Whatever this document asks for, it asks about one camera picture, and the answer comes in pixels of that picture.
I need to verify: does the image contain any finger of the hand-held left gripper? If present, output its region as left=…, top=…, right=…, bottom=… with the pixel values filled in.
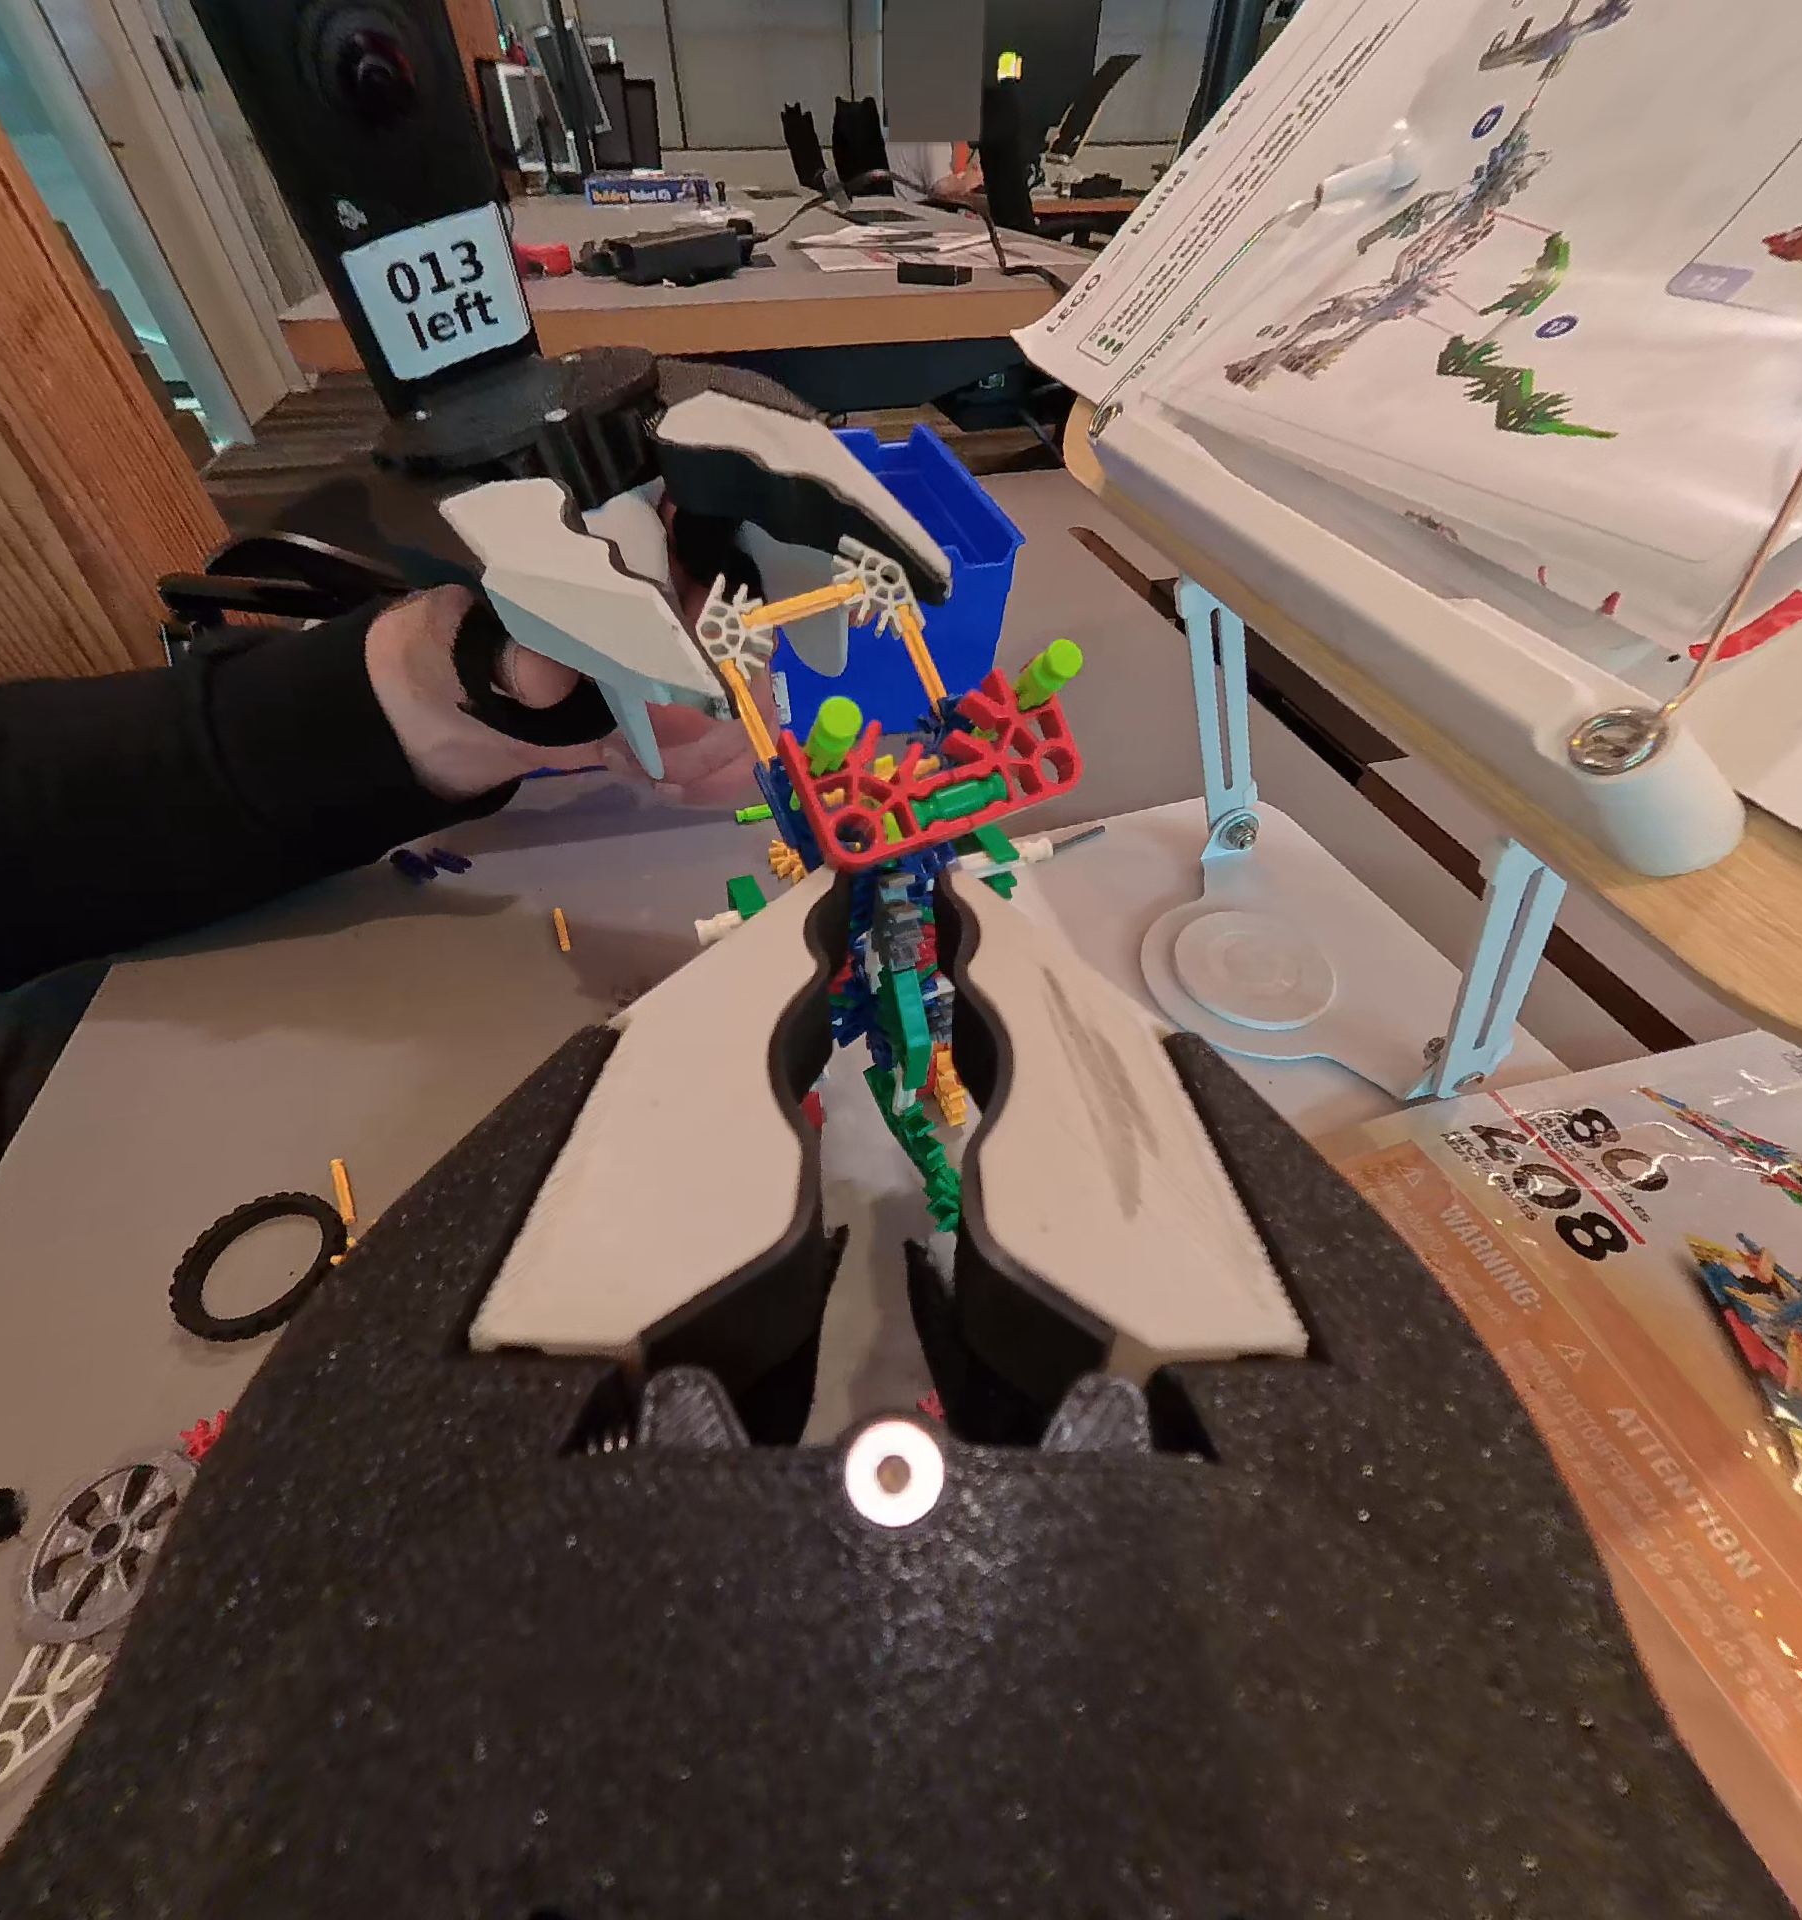
left=440, top=476, right=738, bottom=782
left=656, top=393, right=957, bottom=605

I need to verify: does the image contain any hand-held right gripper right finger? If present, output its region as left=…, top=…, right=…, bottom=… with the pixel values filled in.
left=945, top=866, right=1318, bottom=1372

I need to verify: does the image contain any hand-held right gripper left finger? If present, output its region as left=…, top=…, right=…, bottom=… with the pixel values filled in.
left=469, top=872, right=854, bottom=1366

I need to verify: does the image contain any orange rod blue connector frame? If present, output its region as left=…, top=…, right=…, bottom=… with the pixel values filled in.
left=694, top=541, right=1088, bottom=782

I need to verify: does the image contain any multicolour toy model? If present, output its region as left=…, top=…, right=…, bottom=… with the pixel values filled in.
left=694, top=826, right=1113, bottom=1234

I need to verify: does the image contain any red connector pair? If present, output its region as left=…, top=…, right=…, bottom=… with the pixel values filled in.
left=776, top=678, right=1098, bottom=872

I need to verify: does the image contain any person's left forearm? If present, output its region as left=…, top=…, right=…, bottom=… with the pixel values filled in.
left=0, top=618, right=440, bottom=991

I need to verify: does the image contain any person's left hand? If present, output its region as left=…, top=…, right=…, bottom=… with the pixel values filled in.
left=363, top=589, right=766, bottom=814

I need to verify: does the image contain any background office desk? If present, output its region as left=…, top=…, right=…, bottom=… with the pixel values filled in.
left=281, top=184, right=1143, bottom=380

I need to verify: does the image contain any blue bin with sticker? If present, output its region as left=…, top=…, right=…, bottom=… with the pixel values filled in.
left=827, top=421, right=1028, bottom=753

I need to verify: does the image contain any black monitor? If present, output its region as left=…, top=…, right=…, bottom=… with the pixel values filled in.
left=879, top=0, right=1110, bottom=184

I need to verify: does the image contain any wooden pillar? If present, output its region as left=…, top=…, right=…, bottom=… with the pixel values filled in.
left=0, top=31, right=229, bottom=688

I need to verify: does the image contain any black rubber tire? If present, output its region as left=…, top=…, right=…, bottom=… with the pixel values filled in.
left=170, top=1192, right=353, bottom=1342

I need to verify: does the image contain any printed toy packet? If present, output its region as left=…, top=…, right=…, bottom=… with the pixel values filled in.
left=1329, top=1034, right=1802, bottom=1864

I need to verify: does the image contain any white page holder clip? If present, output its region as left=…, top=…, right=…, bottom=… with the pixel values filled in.
left=1098, top=393, right=1748, bottom=880

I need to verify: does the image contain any grey wheel hub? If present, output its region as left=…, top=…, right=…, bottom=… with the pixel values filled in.
left=18, top=1450, right=198, bottom=1641

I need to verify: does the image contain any instruction booklet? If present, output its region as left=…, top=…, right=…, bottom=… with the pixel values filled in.
left=1017, top=0, right=1802, bottom=646

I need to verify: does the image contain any grey fan connector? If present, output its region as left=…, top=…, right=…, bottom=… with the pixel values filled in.
left=0, top=1634, right=112, bottom=1802

